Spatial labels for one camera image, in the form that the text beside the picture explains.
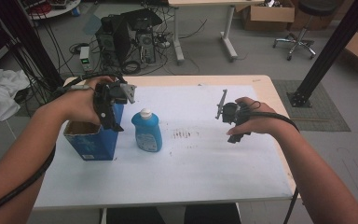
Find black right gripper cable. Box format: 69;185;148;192
244;100;301;224

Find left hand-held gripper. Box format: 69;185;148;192
93;80;137;133

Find black metal stand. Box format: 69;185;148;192
286;0;358;108
0;0;65;91

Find person's dark trousers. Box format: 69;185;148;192
104;203;242;224

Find blue cardboard box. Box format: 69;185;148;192
62;102;126;162

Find white cloth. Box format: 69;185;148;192
0;67;31;125

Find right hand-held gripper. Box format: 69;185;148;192
214;89;252;145

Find blue bottle with white cap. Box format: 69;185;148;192
131;107;163;153

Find white desk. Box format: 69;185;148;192
167;0;266;65

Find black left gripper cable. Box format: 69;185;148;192
0;72;129;219

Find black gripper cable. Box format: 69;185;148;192
244;100;301;224
0;72;129;219

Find white power supply unit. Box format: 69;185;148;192
78;46;92;72

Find grey wrist strap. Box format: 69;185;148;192
69;84;95;92

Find person's right hand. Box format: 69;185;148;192
226;96;282;137

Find silver computer tower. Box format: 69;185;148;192
135;31;157;65

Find white table mat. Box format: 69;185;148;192
33;84;295;209

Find person's left hand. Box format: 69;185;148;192
62;76;117;125

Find grey floor mat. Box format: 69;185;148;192
271;78;351;133

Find round white table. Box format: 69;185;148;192
21;0;82;21

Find black office chair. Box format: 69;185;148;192
271;0;345;62

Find coiled black cable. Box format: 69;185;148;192
120;60;142;76

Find black computer tower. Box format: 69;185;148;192
94;15;123;68

